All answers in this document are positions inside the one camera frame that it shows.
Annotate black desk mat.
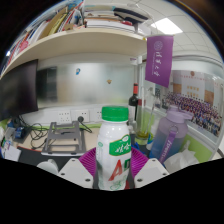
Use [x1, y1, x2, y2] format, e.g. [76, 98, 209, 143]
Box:
[17, 146, 98, 171]

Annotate dark wine bottle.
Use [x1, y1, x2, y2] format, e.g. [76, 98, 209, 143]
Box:
[128, 82, 139, 126]

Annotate group photo poster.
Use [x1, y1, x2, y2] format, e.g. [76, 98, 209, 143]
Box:
[164, 69, 224, 138]

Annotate black computer monitor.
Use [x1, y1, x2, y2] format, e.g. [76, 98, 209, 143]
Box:
[0, 59, 39, 123]

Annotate black cable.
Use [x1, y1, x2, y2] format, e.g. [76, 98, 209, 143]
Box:
[18, 114, 94, 151]

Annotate wall shelf unit with books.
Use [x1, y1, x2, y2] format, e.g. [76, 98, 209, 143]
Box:
[0, 0, 154, 81]

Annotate white drink bottle green cap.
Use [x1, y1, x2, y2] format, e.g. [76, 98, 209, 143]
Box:
[95, 105, 133, 192]

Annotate white wall power outlets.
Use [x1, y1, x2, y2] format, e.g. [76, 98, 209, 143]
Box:
[56, 108, 103, 124]

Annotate purple pennant flag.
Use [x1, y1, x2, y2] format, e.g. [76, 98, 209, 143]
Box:
[144, 34, 175, 89]

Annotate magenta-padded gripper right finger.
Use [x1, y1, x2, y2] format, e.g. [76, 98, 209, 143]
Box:
[127, 148, 171, 190]

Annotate ceiling light panels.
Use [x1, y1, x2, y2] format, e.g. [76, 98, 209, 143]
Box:
[150, 17, 184, 36]

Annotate grey metal laptop stand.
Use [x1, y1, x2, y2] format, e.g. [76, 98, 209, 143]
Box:
[40, 120, 88, 157]

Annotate small blue electronic box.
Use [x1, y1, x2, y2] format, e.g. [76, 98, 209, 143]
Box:
[13, 125, 28, 140]

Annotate white tissue pack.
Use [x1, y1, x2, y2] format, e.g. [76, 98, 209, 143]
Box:
[163, 139, 201, 174]

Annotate tall clear glass vase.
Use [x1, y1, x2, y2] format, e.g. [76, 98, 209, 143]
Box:
[134, 99, 158, 146]

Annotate open white paper notebook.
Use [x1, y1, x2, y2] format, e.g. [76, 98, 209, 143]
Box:
[1, 144, 22, 163]

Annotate purple translucent water bottle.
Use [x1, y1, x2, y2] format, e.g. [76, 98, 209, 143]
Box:
[148, 105, 194, 164]

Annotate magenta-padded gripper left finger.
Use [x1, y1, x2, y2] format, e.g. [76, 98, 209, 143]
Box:
[58, 147, 100, 190]

